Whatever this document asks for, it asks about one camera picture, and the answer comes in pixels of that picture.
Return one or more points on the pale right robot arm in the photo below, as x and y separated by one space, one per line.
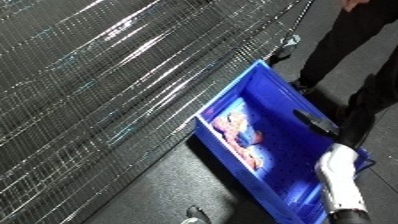
340 180

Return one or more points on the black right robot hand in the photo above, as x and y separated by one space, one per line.
355 126

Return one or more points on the pink soft toy blue patch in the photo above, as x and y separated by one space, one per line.
237 131

